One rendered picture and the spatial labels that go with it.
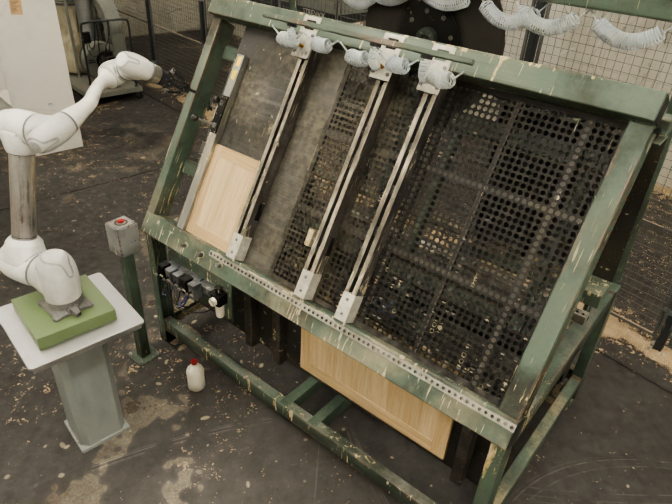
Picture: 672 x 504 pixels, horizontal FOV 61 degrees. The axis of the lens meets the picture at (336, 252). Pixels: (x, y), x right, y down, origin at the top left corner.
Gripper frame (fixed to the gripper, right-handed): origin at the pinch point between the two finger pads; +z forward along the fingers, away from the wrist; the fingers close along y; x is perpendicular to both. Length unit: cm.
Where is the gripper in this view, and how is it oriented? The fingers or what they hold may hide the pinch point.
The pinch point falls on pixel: (188, 89)
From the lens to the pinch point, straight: 309.9
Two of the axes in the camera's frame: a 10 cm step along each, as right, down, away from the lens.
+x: 7.7, 3.8, -5.2
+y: -3.6, 9.2, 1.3
